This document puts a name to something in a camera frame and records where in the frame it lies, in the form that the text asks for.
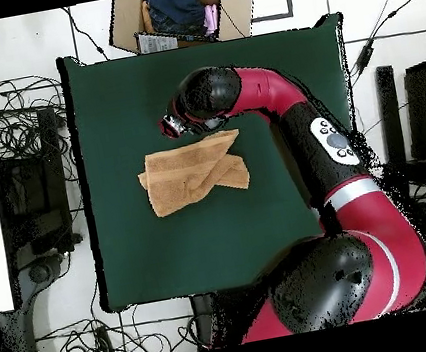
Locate pink garment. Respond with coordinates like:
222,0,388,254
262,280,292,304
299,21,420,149
199,2,222,37

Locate blue jeans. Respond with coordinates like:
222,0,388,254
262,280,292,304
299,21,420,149
143,0,213,47

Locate printed paper label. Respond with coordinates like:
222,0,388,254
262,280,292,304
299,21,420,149
134,26,180,57

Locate black floor cable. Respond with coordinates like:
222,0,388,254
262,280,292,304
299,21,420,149
60,0,110,67

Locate orange terry towel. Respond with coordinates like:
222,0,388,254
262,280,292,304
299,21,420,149
132,126,256,221

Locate black power strip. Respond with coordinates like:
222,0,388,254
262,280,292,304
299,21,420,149
91,322,116,352

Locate tan cloth in box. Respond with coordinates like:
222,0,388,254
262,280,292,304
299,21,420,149
138,0,156,37

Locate black power adapter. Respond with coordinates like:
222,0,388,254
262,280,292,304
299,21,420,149
351,42,379,76

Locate cardboard box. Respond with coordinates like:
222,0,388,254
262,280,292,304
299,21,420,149
101,0,260,62

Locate black equipment stand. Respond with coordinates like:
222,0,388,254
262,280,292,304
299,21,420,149
0,105,86,263
369,57,426,208

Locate dark green table cloth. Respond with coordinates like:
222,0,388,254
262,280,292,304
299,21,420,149
55,7,387,315

